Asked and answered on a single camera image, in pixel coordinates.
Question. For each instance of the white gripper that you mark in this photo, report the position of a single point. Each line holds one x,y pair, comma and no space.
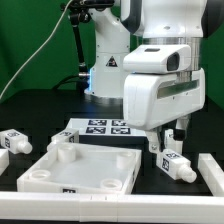
153,100

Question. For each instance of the white fence rail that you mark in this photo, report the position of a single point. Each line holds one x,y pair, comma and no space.
112,208
212,174

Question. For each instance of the white front fence rail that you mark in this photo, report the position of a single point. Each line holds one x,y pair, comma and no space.
112,208

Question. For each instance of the white sheet with tags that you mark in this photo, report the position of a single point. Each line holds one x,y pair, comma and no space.
103,127

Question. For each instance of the white square tabletop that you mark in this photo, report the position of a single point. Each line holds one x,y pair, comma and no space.
84,169

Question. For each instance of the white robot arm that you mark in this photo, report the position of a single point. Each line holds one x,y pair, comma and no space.
148,22

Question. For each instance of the white left fence piece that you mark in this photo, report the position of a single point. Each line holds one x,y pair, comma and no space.
4,160

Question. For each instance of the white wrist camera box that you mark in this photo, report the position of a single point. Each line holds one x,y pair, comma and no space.
158,59

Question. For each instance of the white right fence rail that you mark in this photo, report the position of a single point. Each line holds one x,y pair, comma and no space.
212,174

